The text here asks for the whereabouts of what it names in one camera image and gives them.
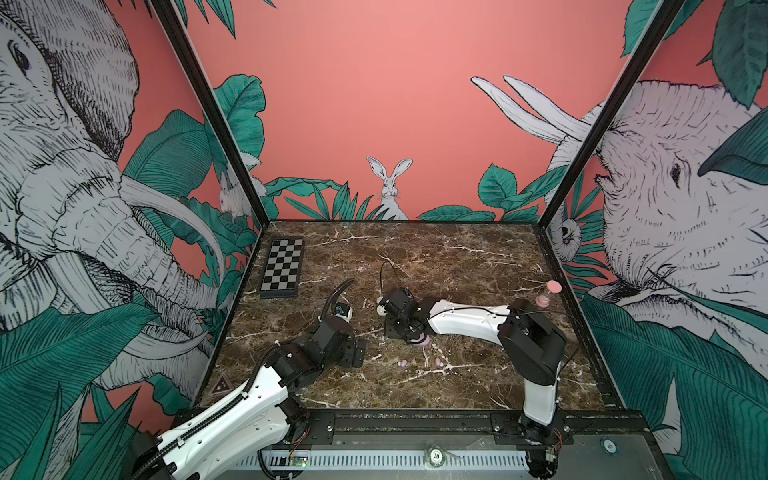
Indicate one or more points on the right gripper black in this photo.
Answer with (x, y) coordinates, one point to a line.
(389, 328)

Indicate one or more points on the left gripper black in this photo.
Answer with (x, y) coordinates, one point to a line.
(351, 360)

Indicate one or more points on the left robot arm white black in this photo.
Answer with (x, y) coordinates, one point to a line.
(261, 412)

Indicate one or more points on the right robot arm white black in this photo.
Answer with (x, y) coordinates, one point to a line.
(534, 345)

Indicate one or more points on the pink earbud charging case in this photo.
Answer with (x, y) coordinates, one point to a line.
(422, 342)

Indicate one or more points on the black white checkerboard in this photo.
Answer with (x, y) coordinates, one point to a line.
(282, 268)

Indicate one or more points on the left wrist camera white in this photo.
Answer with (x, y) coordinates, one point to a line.
(343, 310)

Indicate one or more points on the white perforated cable duct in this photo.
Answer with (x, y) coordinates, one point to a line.
(431, 459)

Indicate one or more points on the black left frame post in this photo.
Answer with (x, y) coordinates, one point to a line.
(168, 16)

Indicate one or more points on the black frame post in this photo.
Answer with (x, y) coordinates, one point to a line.
(660, 21)
(168, 16)

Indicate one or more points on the black right frame post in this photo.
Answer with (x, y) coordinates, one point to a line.
(660, 21)

